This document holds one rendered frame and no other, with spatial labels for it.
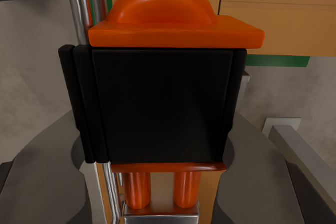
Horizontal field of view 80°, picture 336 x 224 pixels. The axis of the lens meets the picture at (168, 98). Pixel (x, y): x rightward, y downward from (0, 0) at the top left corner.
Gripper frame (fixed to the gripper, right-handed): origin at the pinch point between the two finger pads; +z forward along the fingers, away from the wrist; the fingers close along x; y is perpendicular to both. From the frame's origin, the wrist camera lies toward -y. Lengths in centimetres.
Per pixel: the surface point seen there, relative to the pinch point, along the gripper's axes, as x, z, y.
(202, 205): 15, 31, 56
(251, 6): 34, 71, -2
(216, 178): 18, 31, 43
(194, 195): 3.0, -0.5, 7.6
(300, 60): 101, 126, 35
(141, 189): -1.1, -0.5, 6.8
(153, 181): -0.2, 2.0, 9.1
